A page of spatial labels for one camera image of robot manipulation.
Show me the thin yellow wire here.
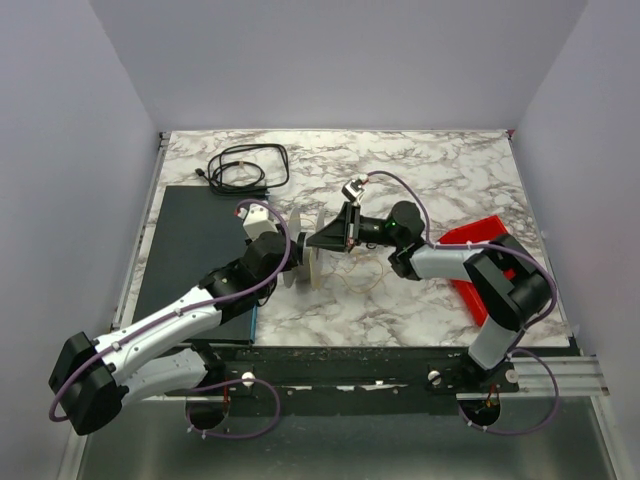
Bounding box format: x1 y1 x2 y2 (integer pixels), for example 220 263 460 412
319 244 386 296

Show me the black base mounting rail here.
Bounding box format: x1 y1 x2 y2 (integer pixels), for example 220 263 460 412
186 345 519 425

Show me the grey plastic cable spool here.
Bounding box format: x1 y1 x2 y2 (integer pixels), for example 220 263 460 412
282 206 325 290

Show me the black coiled cable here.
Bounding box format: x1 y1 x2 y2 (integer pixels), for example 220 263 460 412
194 144 290 197

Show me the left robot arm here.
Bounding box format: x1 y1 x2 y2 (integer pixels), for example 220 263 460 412
48 232 303 435

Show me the dark notebook blue spine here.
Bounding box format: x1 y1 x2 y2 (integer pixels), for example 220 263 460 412
132 186 246 322

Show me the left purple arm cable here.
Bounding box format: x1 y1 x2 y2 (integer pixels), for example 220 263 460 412
48 198 294 422

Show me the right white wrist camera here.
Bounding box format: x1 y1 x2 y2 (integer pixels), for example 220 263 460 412
341 174 369 206

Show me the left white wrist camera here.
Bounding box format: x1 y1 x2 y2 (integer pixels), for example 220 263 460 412
236 204 277 241

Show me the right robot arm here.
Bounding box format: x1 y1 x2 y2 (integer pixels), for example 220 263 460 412
307 201 557 371

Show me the red plastic bin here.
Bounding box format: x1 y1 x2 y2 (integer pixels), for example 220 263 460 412
439 215 508 327

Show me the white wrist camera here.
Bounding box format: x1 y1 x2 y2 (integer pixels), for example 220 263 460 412
236 204 277 241
341 174 369 206

